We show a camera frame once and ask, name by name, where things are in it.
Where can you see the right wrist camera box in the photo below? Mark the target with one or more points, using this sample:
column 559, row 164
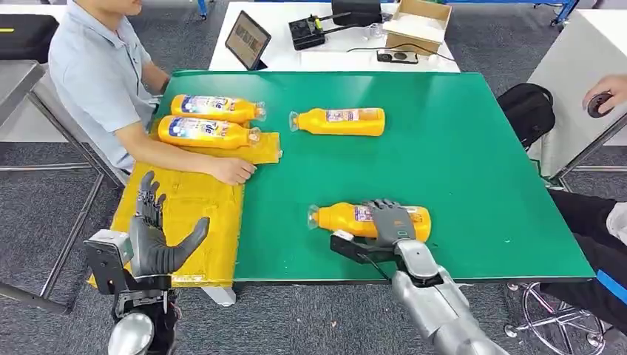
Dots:
column 352, row 250

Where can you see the person's hand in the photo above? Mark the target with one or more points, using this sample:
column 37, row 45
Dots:
column 612, row 86

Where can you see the black round object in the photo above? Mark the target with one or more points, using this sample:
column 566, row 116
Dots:
column 600, row 105

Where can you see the green mat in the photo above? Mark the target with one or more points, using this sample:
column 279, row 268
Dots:
column 465, row 171

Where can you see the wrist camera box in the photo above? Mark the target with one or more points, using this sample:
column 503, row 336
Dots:
column 105, row 264
column 352, row 250

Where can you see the black power strip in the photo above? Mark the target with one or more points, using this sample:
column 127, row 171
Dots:
column 398, row 56

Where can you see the orange drink bottle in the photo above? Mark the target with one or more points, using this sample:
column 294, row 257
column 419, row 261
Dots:
column 343, row 225
column 205, row 139
column 215, row 113
column 343, row 128

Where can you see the cardboard box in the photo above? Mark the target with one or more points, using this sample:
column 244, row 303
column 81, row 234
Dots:
column 416, row 29

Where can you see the yellow sheet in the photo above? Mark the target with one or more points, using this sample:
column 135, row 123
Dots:
column 196, row 220

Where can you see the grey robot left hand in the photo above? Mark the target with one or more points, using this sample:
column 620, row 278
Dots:
column 149, row 250

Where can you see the black box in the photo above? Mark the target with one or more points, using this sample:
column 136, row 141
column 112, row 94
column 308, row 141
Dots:
column 357, row 12

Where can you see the white table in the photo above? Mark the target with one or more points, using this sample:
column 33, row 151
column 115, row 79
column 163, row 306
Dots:
column 323, row 59

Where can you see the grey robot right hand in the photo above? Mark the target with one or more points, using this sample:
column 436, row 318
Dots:
column 392, row 223

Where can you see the white table leg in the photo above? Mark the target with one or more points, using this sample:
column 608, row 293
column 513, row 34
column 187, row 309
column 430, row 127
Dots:
column 220, row 296

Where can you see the black backpack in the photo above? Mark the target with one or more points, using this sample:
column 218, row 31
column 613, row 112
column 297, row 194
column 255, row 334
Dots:
column 526, row 112

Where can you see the black bag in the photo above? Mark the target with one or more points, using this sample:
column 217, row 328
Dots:
column 24, row 36

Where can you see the black device with antennas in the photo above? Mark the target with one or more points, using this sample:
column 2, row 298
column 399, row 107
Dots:
column 306, row 34

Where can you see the white cabinet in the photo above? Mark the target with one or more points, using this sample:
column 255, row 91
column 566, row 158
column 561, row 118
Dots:
column 573, row 68

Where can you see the clear plastic cup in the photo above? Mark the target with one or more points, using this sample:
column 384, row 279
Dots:
column 374, row 32

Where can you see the person's right hand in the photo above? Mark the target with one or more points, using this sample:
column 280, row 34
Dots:
column 232, row 170

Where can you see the chrome chair base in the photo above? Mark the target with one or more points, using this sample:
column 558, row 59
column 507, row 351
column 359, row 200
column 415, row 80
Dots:
column 558, row 318

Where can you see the black tablet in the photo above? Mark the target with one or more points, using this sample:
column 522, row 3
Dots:
column 247, row 41

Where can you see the grey metal bench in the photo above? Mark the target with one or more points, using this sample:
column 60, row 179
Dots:
column 14, row 81

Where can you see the person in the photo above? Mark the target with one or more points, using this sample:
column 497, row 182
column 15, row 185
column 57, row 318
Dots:
column 583, row 230
column 98, row 83

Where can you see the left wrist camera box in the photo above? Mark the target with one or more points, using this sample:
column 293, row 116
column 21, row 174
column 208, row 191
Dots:
column 105, row 264

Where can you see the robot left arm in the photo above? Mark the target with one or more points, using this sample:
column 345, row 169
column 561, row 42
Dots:
column 132, row 333

